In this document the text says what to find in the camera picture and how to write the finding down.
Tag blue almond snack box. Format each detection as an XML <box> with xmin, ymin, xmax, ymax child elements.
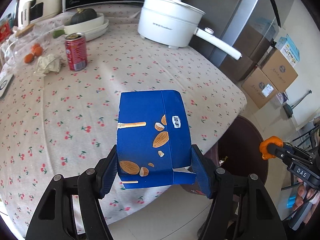
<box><xmin>117</xmin><ymin>90</ymin><xmax>196</xmax><ymax>189</ymax></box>

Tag white paper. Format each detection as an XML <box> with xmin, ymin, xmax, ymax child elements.
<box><xmin>34</xmin><ymin>54</ymin><xmax>62</xmax><ymax>77</ymax></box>

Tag red drink can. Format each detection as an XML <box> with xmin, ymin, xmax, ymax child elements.
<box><xmin>65</xmin><ymin>33</ymin><xmax>87</xmax><ymax>71</ymax></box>

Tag dark red trash bin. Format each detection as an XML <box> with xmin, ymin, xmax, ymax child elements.
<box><xmin>181</xmin><ymin>115</ymin><xmax>270</xmax><ymax>198</ymax></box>

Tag person's right hand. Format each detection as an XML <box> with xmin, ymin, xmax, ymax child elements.
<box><xmin>293</xmin><ymin>178</ymin><xmax>319</xmax><ymax>224</ymax></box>

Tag lower cardboard box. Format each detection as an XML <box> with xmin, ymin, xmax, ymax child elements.
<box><xmin>242</xmin><ymin>68</ymin><xmax>278</xmax><ymax>109</ymax></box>

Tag cardboard box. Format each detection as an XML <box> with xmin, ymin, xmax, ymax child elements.
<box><xmin>242</xmin><ymin>68</ymin><xmax>278</xmax><ymax>109</ymax></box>
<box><xmin>260</xmin><ymin>48</ymin><xmax>298</xmax><ymax>92</ymax></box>

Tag upper cardboard box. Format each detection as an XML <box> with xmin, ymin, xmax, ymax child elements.
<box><xmin>260</xmin><ymin>48</ymin><xmax>298</xmax><ymax>92</ymax></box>

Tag cherry print tablecloth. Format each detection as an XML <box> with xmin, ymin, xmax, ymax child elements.
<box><xmin>1</xmin><ymin>4</ymin><xmax>247</xmax><ymax>236</ymax></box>

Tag light blue product box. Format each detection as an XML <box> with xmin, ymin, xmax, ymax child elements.
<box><xmin>276</xmin><ymin>34</ymin><xmax>300</xmax><ymax>67</ymax></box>

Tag small orange fruit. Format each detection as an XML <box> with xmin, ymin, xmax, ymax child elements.
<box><xmin>32</xmin><ymin>46</ymin><xmax>43</xmax><ymax>57</ymax></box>
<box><xmin>24</xmin><ymin>53</ymin><xmax>34</xmax><ymax>64</ymax></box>
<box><xmin>31</xmin><ymin>43</ymin><xmax>40</xmax><ymax>49</ymax></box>

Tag grey refrigerator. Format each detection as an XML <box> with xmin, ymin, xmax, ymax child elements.
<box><xmin>184</xmin><ymin>0</ymin><xmax>294</xmax><ymax>82</ymax></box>

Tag stacked white bowls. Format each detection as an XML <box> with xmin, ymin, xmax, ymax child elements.
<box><xmin>64</xmin><ymin>13</ymin><xmax>109</xmax><ymax>42</ymax></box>

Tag green vegetable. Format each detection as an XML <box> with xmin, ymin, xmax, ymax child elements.
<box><xmin>52</xmin><ymin>29</ymin><xmax>65</xmax><ymax>39</ymax></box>

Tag clear glass jar wooden lid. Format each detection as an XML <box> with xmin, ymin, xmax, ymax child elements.
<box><xmin>1</xmin><ymin>23</ymin><xmax>35</xmax><ymax>66</ymax></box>

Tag dark green pumpkin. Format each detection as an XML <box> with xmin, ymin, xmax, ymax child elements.
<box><xmin>71</xmin><ymin>8</ymin><xmax>97</xmax><ymax>25</ymax></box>

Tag white electric cooking pot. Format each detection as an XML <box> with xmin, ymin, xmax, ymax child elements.
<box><xmin>138</xmin><ymin>0</ymin><xmax>242</xmax><ymax>60</ymax></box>

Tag red label glass jar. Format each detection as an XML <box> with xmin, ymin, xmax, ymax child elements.
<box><xmin>0</xmin><ymin>19</ymin><xmax>11</xmax><ymax>42</ymax></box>

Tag white air fryer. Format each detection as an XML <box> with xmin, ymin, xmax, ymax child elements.
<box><xmin>17</xmin><ymin>0</ymin><xmax>62</xmax><ymax>28</ymax></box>

